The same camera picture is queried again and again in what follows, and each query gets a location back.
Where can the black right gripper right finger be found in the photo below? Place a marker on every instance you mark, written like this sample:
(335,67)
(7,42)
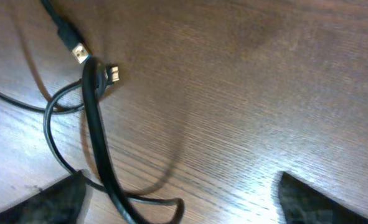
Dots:
(302,204)

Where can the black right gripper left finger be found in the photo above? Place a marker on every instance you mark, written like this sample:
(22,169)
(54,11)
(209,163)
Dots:
(61,203)

